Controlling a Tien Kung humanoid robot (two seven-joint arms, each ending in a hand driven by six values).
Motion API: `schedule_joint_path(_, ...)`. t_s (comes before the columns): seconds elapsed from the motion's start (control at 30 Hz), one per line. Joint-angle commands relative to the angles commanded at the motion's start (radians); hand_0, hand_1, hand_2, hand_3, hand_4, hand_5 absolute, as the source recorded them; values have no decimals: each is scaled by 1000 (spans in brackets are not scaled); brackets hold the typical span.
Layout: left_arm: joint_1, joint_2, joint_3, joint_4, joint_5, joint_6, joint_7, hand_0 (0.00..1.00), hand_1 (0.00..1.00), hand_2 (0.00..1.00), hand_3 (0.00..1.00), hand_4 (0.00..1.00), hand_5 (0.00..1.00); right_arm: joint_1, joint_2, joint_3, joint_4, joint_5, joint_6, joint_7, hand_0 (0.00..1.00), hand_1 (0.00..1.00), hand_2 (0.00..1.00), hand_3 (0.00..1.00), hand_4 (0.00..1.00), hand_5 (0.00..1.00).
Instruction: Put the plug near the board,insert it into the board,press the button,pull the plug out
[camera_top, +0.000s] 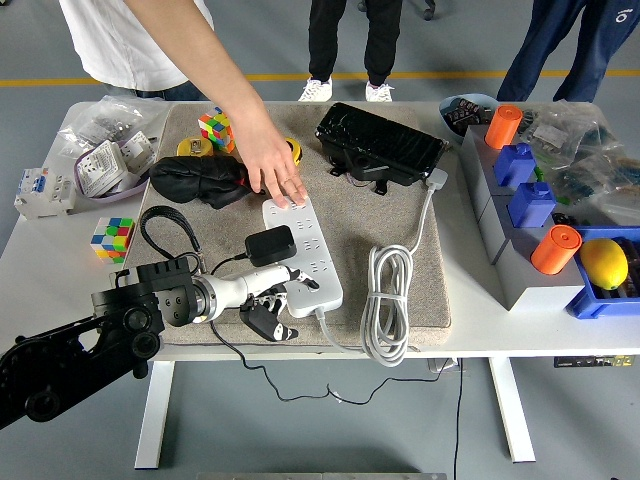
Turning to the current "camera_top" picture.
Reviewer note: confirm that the black chip components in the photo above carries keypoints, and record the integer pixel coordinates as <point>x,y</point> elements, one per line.
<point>465,114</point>

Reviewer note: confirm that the blue block with knob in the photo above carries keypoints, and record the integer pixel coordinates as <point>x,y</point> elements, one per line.
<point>515,167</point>
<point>532,205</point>

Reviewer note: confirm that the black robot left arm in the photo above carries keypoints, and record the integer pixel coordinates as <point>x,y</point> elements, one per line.
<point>60,360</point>

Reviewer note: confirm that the clear bag of screws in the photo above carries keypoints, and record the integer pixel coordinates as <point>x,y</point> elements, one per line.
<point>110,120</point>

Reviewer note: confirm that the person in black trousers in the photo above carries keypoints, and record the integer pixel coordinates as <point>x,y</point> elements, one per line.
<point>325,40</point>

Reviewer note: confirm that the white circuit breaker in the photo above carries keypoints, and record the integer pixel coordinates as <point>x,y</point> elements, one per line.
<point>45,192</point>

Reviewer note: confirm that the person's left forearm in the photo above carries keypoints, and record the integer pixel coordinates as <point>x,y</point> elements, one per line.
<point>210,70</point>

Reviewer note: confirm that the colourful puzzle cube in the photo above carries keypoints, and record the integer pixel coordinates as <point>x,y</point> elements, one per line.
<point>114,239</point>
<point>215,127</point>

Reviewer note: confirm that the clear bags of components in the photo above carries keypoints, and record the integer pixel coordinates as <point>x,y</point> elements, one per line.
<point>590,150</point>

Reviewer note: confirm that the blue plastic bin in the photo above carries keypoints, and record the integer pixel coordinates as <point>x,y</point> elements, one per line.
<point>585,300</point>

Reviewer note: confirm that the green plastic piece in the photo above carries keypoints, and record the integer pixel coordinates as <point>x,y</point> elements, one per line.
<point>563,200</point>
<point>539,173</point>

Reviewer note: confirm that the purple bowl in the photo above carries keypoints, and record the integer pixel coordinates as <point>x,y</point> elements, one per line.
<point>120,194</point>

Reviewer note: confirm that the white socket module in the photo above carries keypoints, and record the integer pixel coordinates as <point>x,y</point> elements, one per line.
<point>140,150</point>
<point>100,167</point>

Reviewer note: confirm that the yellow tape measure metal clip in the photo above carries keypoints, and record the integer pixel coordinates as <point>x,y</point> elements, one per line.
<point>192,146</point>

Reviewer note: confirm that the white power strip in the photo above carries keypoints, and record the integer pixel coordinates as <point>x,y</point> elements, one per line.
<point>322,250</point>

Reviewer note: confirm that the black plug adapter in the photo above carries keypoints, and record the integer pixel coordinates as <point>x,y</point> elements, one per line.
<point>270,245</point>

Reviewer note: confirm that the black cloth pouch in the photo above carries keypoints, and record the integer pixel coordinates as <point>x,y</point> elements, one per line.
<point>190,177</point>

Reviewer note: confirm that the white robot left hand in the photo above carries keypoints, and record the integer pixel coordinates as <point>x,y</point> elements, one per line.
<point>245,287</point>

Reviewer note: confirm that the grey block holder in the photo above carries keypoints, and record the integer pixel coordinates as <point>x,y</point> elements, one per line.
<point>530,290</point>

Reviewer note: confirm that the person in blue trousers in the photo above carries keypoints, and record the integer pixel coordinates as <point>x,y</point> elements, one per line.
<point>540,40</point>

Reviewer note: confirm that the person's left hand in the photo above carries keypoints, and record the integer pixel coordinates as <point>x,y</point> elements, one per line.
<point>272,160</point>

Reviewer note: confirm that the grey-brown mat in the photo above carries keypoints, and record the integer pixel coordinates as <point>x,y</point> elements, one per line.
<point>350,240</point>

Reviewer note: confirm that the yellow lemon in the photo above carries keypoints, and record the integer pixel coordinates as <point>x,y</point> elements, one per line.
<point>604,262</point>

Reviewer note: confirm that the black wrapped device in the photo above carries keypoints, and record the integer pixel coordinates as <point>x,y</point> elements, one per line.
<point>380,135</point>

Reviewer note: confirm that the black table control panel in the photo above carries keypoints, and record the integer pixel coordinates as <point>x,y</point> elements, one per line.
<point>590,362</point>

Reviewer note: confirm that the blue bowl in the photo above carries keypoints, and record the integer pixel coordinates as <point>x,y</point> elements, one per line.
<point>443,116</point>

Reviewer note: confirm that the white table leg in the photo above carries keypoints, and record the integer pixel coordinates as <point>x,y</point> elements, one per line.
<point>155,415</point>
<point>512,410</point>

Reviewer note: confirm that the yellow tape measure black label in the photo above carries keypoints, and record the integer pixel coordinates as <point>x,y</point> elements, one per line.
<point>296,152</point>

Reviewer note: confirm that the black chair caster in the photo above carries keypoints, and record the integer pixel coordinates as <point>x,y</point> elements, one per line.
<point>429,10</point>

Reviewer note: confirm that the orange cylinder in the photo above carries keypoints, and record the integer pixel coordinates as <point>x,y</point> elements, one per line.
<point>504,127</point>
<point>555,250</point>

